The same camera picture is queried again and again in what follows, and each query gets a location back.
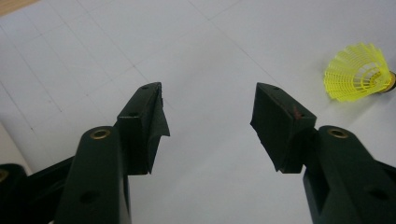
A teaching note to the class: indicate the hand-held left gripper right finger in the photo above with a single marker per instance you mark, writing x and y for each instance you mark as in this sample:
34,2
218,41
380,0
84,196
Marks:
342,180

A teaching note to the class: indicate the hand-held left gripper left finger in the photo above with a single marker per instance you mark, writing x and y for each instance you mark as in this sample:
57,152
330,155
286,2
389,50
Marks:
99,174

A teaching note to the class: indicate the yellow shuttlecock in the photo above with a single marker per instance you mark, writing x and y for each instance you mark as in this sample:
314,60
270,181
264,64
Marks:
355,74

